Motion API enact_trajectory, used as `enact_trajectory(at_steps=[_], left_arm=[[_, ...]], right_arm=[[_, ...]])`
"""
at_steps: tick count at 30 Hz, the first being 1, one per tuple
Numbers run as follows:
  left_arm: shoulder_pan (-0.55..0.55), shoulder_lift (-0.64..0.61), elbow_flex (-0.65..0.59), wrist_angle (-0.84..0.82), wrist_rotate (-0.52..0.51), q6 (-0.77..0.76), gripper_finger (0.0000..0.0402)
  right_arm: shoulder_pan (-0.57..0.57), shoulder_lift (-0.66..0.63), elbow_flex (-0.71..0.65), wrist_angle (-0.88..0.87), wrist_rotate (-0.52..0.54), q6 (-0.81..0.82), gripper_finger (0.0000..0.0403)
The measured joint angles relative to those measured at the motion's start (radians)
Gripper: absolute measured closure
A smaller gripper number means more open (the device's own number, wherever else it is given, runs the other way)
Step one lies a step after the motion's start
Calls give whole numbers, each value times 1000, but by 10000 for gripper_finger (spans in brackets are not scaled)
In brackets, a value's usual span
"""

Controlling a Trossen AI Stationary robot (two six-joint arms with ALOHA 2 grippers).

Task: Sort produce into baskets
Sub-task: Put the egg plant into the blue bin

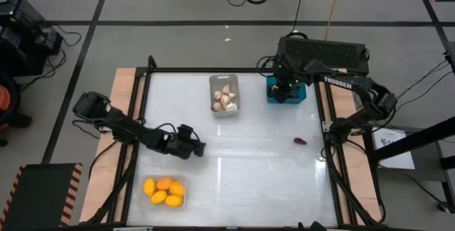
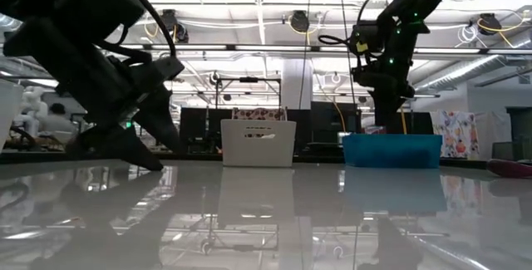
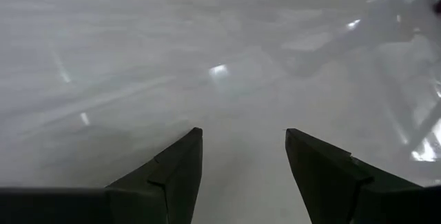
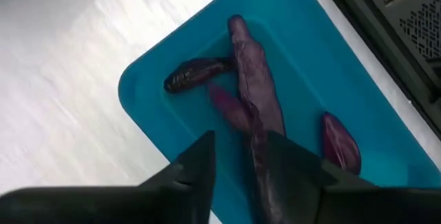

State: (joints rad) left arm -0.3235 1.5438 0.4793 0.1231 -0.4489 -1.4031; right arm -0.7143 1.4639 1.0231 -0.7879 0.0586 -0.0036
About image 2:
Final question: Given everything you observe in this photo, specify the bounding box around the red floral cloth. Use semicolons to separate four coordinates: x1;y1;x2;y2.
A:
232;107;287;120

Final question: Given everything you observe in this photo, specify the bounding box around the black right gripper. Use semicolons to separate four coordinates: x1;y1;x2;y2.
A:
352;56;416;135

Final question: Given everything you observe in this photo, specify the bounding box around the silver air duct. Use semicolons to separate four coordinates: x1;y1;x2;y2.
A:
409;32;532;95

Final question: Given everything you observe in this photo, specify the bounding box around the white hanging cloth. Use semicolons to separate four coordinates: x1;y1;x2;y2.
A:
475;111;512;150

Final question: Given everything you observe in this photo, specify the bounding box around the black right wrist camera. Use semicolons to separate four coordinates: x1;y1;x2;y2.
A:
350;20;382;55

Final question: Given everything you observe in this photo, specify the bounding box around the black screen panel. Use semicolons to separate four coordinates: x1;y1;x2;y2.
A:
207;108;233;155
384;110;434;135
179;107;208;155
310;101;362;134

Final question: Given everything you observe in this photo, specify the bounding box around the black metal frame stand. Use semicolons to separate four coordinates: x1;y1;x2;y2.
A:
214;76;283;111

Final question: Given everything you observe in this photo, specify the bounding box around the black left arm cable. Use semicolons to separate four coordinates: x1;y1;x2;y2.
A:
118;0;179;59

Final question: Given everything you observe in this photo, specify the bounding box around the colourful floral cloth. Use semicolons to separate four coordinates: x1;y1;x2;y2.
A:
430;110;479;158

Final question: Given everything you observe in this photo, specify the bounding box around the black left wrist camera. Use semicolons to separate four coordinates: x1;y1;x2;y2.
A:
52;0;146;53

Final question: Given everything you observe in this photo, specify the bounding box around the white robot figure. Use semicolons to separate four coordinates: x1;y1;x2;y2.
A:
14;86;49;138

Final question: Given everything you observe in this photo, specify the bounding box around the white building column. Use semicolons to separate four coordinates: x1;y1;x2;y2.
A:
281;57;313;109

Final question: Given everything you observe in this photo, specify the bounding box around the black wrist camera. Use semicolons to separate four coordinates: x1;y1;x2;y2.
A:
52;0;146;53
350;20;382;55

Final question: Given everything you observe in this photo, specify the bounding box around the blue plastic basket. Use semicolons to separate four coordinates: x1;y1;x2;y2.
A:
342;133;443;169

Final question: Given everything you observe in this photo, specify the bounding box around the purple sweet potato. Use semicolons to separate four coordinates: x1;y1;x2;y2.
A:
486;158;532;179

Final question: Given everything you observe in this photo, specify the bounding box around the person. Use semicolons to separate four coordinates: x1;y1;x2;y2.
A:
39;102;80;145

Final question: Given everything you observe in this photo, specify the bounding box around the black ceiling cable reel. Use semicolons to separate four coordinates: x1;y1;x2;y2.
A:
160;8;190;43
476;12;502;37
288;9;312;34

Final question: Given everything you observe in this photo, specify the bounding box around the dark green cabinet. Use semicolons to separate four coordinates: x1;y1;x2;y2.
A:
505;106;532;161

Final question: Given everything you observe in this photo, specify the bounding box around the white slotted plastic basket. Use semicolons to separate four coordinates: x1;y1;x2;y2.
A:
219;119;298;168

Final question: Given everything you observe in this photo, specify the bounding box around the long horizontal light bar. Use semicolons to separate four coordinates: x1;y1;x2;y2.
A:
95;42;532;56

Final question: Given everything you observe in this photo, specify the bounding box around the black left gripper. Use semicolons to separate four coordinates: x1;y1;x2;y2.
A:
3;16;186;171

